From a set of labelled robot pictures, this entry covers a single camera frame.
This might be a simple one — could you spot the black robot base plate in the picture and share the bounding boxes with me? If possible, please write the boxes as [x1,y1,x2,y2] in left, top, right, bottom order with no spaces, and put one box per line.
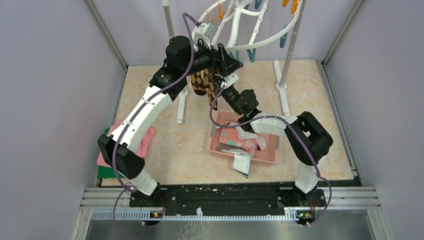
[129,182,327,224]

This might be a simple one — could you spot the brown argyle sock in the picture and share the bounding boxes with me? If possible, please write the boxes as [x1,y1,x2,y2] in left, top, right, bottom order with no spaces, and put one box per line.
[189,69,218,111]

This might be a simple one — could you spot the pink folded cloth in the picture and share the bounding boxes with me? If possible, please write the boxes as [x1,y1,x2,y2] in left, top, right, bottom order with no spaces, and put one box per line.
[96,120,156,168]

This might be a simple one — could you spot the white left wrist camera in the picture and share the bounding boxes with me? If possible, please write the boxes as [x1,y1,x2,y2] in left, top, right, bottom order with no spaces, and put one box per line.
[192,22,214,47]

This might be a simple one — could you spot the white drying rack stand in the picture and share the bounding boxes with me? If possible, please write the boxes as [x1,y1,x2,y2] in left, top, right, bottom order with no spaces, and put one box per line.
[161,0,306,124]

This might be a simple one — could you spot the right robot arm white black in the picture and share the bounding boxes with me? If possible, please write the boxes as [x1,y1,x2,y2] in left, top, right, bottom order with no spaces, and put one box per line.
[211,77,334,206]

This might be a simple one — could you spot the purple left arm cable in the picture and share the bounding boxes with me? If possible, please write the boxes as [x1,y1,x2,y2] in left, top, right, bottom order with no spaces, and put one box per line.
[111,12,200,240]

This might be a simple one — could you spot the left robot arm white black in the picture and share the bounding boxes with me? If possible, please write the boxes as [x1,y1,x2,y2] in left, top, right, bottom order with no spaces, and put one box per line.
[97,35,243,207]

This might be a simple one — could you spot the white black striped sock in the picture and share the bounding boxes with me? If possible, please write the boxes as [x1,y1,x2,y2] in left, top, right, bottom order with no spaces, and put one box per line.
[218,122,267,153]
[221,149,256,178]

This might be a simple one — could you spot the green folded cloth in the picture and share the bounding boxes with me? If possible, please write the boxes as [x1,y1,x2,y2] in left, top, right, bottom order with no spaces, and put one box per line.
[96,125,118,179]

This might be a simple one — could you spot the pink plastic basket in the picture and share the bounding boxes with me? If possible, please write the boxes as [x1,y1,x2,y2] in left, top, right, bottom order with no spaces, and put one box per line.
[208,111,280,166]

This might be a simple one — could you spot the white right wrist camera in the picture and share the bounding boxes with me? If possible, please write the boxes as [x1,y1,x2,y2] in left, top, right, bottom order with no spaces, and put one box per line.
[219,73,239,89]

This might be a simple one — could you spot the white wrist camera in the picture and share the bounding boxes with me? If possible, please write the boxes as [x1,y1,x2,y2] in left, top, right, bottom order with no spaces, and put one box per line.
[192,22,214,47]
[219,73,239,89]

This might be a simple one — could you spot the white oval clip hanger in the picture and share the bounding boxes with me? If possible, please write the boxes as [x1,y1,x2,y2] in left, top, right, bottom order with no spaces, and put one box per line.
[198,0,293,53]

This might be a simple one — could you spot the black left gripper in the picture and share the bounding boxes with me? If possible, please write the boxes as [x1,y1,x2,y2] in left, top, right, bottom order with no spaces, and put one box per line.
[180,36,242,77]

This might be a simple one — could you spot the white black striped sock front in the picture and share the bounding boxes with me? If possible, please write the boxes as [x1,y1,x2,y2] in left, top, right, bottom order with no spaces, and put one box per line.
[218,122,267,153]

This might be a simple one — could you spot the pink dotted sock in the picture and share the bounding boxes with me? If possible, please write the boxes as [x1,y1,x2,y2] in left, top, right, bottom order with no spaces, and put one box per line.
[216,127,261,152]

